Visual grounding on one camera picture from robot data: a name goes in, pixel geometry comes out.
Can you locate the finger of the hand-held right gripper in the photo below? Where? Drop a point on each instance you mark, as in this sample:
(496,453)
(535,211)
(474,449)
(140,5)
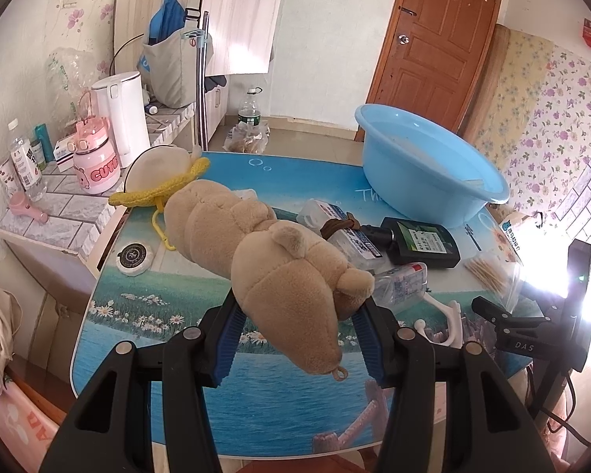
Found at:
(492,308)

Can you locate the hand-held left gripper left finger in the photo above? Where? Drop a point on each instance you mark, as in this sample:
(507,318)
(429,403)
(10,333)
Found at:
(226,350)

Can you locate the crumpled clear plastic bag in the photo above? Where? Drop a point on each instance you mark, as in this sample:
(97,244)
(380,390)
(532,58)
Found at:
(74,74)

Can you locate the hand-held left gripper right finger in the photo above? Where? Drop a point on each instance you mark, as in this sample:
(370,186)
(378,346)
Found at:
(369,350)

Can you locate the small white box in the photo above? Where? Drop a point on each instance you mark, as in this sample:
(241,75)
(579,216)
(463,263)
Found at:
(64,150)

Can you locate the dark blue cloth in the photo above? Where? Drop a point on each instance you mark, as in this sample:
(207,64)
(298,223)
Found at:
(217,83)

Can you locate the pink handheld fan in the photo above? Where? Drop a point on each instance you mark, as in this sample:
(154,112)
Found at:
(22,203)

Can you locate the blue plastic basin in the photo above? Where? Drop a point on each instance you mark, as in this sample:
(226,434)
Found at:
(399,177)

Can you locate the water bottle with white cap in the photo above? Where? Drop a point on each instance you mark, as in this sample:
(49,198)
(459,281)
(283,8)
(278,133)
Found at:
(24,167)

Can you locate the tiled counter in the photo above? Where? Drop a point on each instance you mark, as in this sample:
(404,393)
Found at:
(64,212)

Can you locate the clear plastic bottle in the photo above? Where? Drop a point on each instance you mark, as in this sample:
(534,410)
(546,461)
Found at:
(404,283)

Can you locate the round white tin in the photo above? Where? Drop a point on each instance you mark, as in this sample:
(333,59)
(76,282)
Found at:
(134,257)

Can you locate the clear bottle with brown band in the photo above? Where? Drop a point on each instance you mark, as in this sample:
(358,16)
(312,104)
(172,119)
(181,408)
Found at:
(359,249)

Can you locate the clear bag of snacks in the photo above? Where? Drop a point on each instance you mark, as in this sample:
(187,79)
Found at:
(246,140)

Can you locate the pink printed cloth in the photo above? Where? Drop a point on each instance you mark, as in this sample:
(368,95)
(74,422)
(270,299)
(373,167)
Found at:
(19,428)

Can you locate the white plastic hook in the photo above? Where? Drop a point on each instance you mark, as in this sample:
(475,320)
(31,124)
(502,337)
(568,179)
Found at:
(454,320)

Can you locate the zip bag of cotton swabs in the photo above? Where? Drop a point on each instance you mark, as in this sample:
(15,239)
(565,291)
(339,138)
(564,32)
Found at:
(492,276)

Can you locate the light wooden wardrobe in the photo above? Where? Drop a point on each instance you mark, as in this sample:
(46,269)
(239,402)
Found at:
(241,24)

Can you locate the brown wooden door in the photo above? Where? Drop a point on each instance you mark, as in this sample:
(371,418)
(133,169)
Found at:
(433,59)

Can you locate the white electric kettle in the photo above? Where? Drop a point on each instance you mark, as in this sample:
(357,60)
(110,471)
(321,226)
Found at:
(123,118)

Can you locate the scenic printed desktop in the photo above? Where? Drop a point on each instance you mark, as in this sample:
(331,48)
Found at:
(276,404)

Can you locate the grey tote bag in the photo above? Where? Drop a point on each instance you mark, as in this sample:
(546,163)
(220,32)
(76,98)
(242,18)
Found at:
(172,74)

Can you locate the beige pouch yellow knit trim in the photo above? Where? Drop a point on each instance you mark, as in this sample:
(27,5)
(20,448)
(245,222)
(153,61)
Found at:
(157,167)

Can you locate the water bottle with black cap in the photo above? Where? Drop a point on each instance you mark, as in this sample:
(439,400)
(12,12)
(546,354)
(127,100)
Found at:
(249,113)

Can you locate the pink cup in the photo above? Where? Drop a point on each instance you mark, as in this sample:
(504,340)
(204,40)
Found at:
(96,167)

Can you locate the metal pole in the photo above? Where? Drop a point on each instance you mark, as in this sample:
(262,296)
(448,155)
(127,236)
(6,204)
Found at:
(200,103)

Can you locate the teal bottle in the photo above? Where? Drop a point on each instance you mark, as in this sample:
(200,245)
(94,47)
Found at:
(40,150)

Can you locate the brown plush toy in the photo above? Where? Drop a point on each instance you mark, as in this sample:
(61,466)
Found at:
(285,276)

